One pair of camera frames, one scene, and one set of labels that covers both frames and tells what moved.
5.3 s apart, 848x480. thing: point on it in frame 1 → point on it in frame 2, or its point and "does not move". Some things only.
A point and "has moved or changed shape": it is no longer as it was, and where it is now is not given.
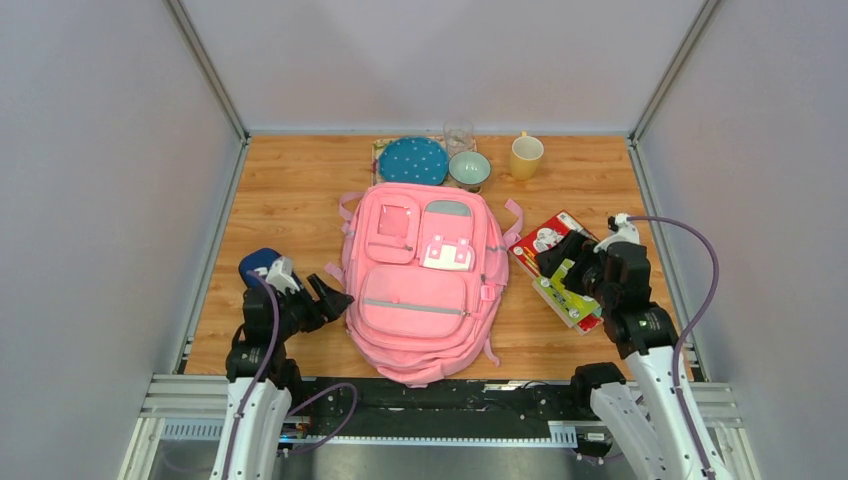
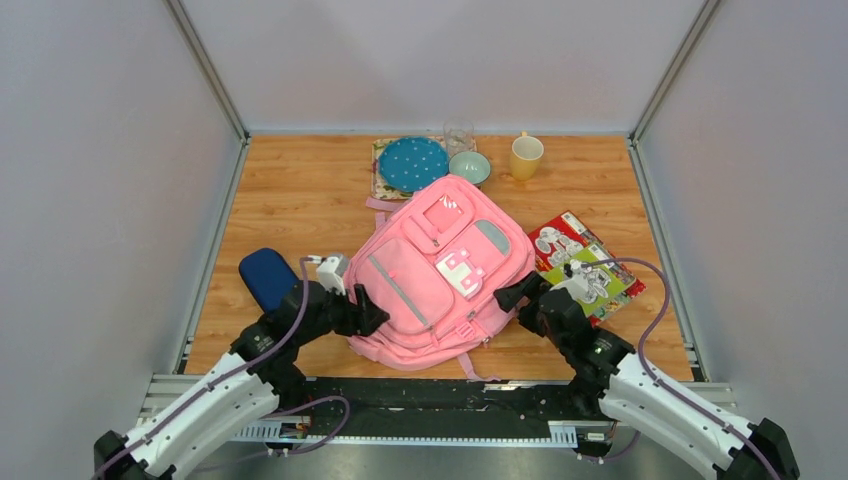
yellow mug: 525,157 does not move
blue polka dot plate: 413,161 does not move
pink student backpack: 423,267 has moved or changed shape
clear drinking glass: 458,136 does not move
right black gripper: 569,247 → 529,287
